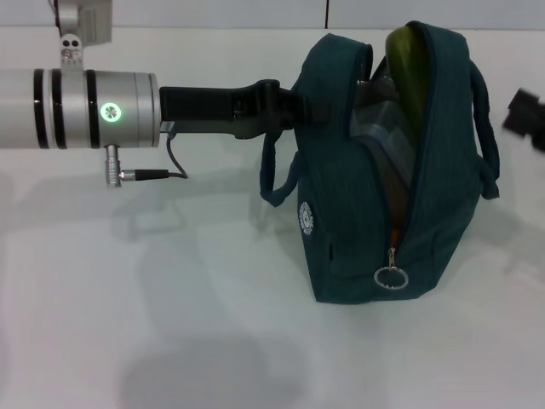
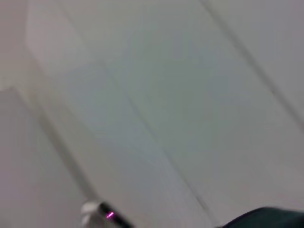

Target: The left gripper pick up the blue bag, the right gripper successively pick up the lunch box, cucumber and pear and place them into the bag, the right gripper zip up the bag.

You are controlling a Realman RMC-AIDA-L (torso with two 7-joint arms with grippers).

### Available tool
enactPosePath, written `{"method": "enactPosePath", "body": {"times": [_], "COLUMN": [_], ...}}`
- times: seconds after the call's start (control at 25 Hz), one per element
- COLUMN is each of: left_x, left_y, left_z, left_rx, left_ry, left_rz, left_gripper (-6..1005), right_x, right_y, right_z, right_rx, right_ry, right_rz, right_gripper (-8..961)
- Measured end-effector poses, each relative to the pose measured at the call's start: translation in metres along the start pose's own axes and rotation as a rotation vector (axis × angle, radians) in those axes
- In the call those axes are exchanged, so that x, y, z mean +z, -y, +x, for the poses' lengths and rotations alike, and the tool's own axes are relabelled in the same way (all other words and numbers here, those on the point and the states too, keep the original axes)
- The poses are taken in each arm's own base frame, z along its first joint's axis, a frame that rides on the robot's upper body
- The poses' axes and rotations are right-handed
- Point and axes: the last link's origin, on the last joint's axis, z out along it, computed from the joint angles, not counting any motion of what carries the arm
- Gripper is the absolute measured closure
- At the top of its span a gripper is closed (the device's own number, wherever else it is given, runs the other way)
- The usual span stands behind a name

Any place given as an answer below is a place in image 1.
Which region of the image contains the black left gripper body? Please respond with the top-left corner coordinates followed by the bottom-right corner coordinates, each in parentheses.
top-left (158, 79), bottom-right (264, 142)

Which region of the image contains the clear plastic food container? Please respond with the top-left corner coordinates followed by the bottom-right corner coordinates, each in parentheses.
top-left (350, 78), bottom-right (417, 193)

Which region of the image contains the green cucumber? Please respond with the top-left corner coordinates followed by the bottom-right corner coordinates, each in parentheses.
top-left (384, 24), bottom-right (432, 134)

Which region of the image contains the dark teal insulated lunch bag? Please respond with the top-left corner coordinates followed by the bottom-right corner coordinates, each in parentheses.
top-left (259, 20), bottom-right (501, 308)

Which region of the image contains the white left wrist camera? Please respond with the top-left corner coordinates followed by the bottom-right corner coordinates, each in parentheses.
top-left (54, 0), bottom-right (114, 72)

